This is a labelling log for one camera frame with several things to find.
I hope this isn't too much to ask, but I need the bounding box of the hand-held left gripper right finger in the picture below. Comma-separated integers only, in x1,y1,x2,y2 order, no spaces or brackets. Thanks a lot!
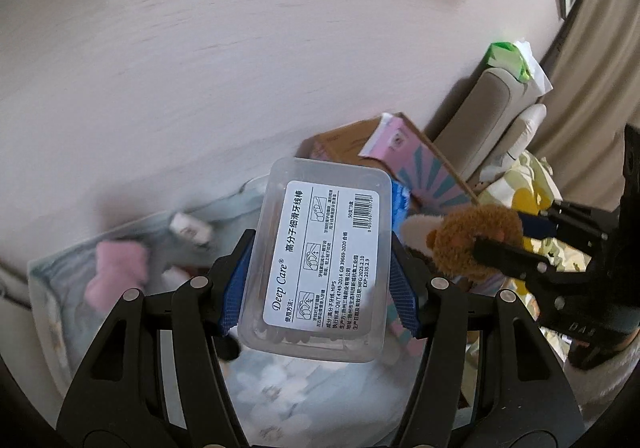
390,231,589,448

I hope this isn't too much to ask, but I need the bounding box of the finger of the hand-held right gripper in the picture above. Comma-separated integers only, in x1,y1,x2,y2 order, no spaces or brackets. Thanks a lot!
474,237,562,289
517,202,621,242

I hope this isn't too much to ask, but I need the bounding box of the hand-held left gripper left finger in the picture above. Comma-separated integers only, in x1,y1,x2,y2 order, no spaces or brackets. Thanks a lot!
55,228,257,448

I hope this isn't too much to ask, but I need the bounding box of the brown plush bear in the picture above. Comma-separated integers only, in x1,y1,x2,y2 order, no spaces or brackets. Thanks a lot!
400,204,538,296

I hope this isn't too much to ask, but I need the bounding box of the clear plastic floss pick box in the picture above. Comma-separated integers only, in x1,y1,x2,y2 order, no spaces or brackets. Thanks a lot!
235,157,394,363

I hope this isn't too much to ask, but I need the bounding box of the pink plush toy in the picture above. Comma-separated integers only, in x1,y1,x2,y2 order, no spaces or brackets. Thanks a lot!
82,240,152,311

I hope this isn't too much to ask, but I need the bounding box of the cardboard box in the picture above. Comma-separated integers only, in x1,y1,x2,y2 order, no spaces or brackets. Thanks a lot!
299,112,482,215

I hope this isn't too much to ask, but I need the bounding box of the floral yellow green pillow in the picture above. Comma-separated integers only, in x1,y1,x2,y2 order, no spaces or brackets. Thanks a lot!
475,150,626,379

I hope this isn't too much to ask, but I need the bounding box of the small white pouch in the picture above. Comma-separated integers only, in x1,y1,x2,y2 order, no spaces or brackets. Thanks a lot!
169,211,214,245

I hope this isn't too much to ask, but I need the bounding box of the blue fuzzy cloth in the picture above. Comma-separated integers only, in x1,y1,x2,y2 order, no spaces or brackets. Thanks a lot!
392,180,414,229

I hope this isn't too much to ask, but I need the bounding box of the beige curtain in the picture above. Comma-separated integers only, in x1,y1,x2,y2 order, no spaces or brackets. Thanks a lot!
530,0,640,213

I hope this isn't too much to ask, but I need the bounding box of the beige padded headboard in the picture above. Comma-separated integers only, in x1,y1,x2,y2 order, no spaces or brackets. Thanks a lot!
432,65,547,185

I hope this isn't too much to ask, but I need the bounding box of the pink tissue pack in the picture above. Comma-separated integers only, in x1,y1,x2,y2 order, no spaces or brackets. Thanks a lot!
359,113,427,173

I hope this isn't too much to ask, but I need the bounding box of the light blue floral blanket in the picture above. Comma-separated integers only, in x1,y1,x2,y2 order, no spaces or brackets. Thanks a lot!
27,177,481,448

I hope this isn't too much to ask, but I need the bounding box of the green tissue pack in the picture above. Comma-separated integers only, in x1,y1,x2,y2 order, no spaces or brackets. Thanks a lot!
482,38,554,96

